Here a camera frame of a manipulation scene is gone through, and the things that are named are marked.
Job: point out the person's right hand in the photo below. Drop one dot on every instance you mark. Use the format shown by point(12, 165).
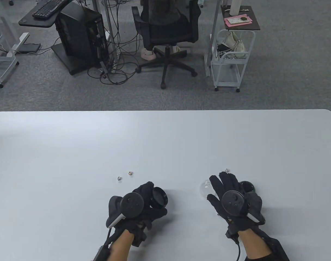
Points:
point(228, 183)

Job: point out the person's left hand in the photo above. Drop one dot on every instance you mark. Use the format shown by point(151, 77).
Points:
point(149, 216)

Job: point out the black dice shaker cover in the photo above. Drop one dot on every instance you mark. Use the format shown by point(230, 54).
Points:
point(248, 186)

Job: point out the black dice shaker base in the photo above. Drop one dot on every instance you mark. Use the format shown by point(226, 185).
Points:
point(160, 197)

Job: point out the clear dice shaker dome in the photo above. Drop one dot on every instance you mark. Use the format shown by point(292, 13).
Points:
point(205, 189)

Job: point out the person's left forearm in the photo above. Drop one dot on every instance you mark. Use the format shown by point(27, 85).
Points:
point(122, 246)

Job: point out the black forearm battery pack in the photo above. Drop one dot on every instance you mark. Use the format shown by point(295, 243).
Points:
point(278, 251)

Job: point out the person's right forearm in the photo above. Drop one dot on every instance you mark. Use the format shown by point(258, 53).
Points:
point(254, 244)

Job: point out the black handheld controller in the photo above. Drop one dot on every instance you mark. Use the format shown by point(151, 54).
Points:
point(233, 202)
point(132, 204)

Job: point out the black wrist sensor box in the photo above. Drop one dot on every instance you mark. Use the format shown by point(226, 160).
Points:
point(101, 254)

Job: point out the beige handbag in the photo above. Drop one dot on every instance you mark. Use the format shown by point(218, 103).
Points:
point(235, 43)

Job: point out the brown side table top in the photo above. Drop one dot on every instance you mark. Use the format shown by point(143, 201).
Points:
point(250, 25)

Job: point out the pink folder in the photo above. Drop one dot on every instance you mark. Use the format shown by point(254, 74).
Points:
point(240, 23)

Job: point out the black office chair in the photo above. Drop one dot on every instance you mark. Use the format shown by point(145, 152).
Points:
point(168, 34)

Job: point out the white desk leg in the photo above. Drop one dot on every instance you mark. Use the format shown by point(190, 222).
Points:
point(20, 40)
point(215, 21)
point(111, 35)

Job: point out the beige notebook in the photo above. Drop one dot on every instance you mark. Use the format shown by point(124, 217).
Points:
point(235, 20)

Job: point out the white bottle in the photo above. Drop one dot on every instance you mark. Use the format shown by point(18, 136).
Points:
point(235, 6)

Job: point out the black tower stand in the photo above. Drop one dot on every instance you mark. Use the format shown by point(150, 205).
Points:
point(64, 58)

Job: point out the black computer tower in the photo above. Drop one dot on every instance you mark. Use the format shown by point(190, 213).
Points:
point(73, 32)

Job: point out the black box on floor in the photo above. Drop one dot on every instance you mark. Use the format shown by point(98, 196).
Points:
point(29, 48)

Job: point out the black keyboard tray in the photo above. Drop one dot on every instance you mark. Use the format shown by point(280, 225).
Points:
point(37, 23)

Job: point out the black keyboard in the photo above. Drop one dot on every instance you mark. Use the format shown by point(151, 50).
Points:
point(45, 9)

